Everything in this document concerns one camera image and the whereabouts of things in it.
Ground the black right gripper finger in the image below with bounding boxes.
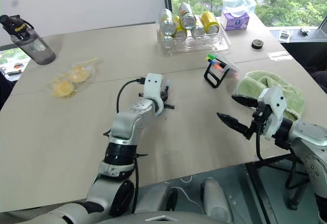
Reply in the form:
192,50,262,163
231,95,260,108
217,112,254,141

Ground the clear marker pouch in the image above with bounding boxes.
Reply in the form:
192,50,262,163
216,54,241,79

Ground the black table frame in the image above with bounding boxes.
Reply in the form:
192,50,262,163
244,154,319,224

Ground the green towel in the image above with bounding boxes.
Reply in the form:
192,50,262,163
234,70,307,121

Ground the white thin cable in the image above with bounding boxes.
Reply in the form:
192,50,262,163
171,175,205,215

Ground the white packet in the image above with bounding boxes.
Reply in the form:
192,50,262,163
277,29,293,43

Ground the grey sports water bottle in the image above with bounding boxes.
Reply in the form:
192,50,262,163
0,14,57,66

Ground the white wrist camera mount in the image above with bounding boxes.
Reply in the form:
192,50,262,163
257,85,286,141
142,73,165,116

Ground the packaged yellow cake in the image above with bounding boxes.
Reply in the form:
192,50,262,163
45,77,80,99
64,56,103,84

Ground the silver robot torso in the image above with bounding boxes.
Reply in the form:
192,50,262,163
0,200,230,224

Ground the purple tissue box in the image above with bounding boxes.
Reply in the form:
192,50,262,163
220,10,250,32

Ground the silver drink can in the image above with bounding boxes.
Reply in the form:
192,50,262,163
160,33,175,50
191,20,206,39
178,2,197,30
158,8,177,37

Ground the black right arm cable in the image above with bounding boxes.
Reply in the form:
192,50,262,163
255,124,307,190

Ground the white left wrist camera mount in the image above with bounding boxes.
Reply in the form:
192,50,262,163
142,73,165,116

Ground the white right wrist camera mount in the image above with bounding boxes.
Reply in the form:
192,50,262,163
257,85,286,141

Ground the yellow drink can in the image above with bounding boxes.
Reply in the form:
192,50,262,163
200,11,220,35
172,16,189,38

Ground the grey rounded shape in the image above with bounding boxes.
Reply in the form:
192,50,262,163
200,177,233,222

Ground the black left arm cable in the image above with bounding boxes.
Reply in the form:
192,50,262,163
116,77,149,214

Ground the black pen holder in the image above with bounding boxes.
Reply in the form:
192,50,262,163
203,60,230,89

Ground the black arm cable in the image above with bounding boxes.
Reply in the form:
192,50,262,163
116,77,149,214
255,124,307,190

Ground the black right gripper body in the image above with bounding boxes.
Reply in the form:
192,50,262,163
251,102,273,136

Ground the clear plastic can tray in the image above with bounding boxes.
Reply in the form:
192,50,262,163
155,16,230,56

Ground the black tape roll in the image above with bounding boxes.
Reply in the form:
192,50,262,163
251,38,264,50

